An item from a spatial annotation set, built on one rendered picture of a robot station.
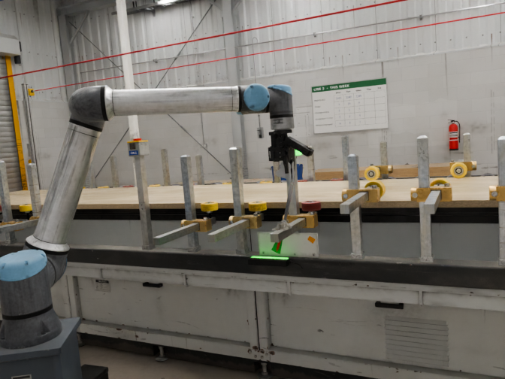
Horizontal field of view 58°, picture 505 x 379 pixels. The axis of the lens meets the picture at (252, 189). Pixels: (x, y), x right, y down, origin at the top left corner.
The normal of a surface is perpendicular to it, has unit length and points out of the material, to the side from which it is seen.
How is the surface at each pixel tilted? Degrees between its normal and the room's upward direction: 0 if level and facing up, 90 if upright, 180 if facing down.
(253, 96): 90
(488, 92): 90
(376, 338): 90
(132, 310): 90
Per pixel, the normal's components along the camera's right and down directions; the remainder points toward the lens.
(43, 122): 0.92, -0.03
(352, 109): -0.39, 0.13
